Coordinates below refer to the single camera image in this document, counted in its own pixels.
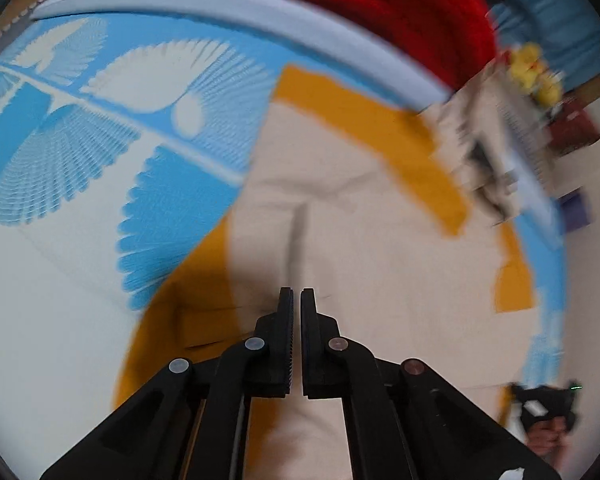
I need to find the yellow plush toy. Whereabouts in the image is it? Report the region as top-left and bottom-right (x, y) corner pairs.
(507, 42), (564, 107)

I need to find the blue curtain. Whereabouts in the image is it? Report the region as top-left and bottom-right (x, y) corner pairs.
(490, 0), (600, 97)

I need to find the grey striped bedding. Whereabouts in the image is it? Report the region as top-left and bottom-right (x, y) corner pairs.
(432, 67), (563, 241)

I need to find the red blanket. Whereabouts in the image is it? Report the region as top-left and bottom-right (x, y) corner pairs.
(242, 0), (499, 92)

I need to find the dark red suitcase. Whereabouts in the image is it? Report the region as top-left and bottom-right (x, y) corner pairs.
(545, 94), (600, 157)

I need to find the purple box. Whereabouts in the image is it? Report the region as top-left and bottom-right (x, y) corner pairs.
(557, 190), (594, 234)

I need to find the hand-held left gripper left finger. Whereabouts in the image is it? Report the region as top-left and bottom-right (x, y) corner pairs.
(40, 287), (295, 480)

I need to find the blue and white patterned bed sheet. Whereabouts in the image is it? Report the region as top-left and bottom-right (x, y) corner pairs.
(0, 15), (570, 480)

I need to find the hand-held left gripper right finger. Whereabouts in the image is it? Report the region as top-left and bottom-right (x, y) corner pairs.
(300, 287), (563, 480)

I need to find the beige and mustard garment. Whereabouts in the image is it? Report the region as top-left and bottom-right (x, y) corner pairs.
(112, 65), (537, 480)

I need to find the person's right hand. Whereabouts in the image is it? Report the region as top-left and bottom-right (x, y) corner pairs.
(524, 416), (572, 462)

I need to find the pale blue quilt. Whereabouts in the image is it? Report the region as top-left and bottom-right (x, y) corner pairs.
(32, 0), (454, 112)

